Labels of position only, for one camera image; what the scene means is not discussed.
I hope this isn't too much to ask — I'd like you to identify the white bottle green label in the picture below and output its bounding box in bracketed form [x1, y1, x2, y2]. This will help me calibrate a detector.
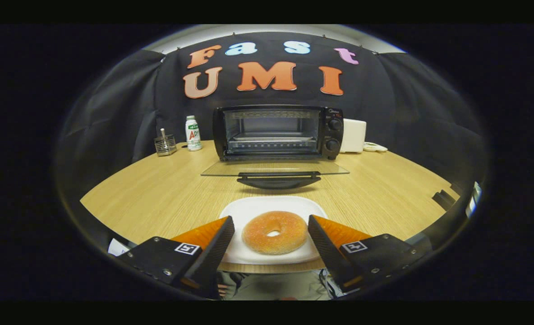
[185, 116, 203, 151]

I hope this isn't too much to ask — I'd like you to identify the clear utensil holder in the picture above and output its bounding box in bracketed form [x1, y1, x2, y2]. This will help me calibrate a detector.
[154, 128, 178, 157]

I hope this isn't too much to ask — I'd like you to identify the dark chair back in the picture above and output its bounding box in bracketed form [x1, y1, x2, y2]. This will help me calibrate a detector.
[432, 190, 457, 210]

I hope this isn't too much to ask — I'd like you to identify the white paper sheet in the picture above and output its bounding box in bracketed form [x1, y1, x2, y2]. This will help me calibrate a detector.
[108, 238, 130, 257]

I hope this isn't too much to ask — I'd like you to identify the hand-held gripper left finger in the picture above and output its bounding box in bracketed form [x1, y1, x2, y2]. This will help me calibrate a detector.
[117, 216, 235, 299]

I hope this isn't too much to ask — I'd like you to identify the white bread toaster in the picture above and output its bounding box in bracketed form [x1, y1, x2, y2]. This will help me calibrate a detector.
[340, 118, 367, 153]

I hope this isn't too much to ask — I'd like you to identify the black toaster oven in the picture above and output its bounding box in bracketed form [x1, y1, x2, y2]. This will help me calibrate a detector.
[201, 105, 350, 190]

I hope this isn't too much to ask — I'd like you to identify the sugared doughnut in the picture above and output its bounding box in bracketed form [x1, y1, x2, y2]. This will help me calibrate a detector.
[242, 211, 308, 255]

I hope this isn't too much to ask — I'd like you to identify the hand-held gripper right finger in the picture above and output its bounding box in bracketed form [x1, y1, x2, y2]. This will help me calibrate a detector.
[308, 214, 432, 298]

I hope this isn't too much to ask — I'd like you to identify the white square plate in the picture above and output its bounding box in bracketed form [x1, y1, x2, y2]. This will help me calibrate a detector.
[220, 195, 328, 265]

